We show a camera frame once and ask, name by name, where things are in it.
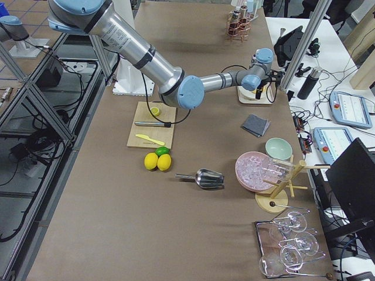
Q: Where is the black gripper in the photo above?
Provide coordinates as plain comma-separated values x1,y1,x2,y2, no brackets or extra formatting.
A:
255,70,284,99

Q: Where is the yellow lemon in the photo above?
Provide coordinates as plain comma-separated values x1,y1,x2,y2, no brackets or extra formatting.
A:
144,152,159,170
157,154,172,171

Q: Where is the yellow glazed donut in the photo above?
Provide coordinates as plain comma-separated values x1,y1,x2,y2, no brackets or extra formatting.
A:
253,85,268,94

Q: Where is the black thermos bottle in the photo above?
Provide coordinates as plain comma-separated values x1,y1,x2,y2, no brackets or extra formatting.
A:
297,67,323,100

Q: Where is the silver metal tray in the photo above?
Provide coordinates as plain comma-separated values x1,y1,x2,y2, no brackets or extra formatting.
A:
254,212,330,279

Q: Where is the green bowl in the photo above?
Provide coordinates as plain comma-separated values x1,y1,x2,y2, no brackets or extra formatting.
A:
265,138,292,160

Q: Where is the wooden cup rack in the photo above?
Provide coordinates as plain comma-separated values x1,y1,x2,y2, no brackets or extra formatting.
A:
255,160,331,214

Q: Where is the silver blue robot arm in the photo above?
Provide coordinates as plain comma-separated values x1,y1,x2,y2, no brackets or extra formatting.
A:
48,1,274,109

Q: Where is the clear glass on rack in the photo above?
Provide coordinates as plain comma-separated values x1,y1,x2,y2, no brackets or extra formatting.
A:
264,158,294,182

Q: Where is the black monitor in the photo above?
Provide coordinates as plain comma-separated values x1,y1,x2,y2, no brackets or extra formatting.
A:
326,138,374,222

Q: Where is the metal ice scoop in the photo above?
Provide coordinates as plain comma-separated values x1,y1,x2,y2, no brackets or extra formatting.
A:
175,169,224,190

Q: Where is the wine glass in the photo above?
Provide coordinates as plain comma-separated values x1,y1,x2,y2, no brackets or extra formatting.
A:
294,232,319,256
280,245,303,270
282,211,308,233

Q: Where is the yellow plastic knife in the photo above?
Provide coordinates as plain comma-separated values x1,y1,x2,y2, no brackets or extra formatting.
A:
135,134,165,146

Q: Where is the half lemon slice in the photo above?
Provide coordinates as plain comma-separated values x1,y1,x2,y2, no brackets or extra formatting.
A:
150,107,161,116

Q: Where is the silver black knife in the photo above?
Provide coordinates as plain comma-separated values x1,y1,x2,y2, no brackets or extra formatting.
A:
134,121,172,128

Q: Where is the grey folded cloth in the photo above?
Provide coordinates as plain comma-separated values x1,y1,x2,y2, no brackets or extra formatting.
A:
241,114,270,138

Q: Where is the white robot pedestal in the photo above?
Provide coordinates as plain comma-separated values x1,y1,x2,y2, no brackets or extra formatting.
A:
113,0,155,97

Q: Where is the green lime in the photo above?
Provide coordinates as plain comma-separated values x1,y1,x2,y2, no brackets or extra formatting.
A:
155,146,170,157

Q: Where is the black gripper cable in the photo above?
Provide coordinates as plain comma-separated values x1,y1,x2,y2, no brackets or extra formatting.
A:
263,73,279,104

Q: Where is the clear tumbler glass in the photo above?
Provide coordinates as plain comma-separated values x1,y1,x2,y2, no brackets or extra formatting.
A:
258,254,285,278

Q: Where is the wooden cutting board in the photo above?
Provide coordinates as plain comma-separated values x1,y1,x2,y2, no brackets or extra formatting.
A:
127,101,176,149

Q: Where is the copper wire bottle rack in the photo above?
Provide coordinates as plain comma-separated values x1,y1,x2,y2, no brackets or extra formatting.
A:
226,5,251,42

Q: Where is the white rectangular tray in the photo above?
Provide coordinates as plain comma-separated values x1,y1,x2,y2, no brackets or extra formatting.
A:
237,83,275,105

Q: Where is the blue teach pendant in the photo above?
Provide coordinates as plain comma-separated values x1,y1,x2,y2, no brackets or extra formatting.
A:
329,91,373,129
313,127,354,165

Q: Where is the aluminium frame post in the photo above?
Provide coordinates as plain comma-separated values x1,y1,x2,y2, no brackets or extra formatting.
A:
279,0,332,92

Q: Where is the pink bowl of ice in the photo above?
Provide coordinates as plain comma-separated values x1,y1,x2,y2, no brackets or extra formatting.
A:
235,152,272,193

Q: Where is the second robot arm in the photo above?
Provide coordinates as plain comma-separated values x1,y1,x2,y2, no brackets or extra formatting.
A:
1,15,30,43

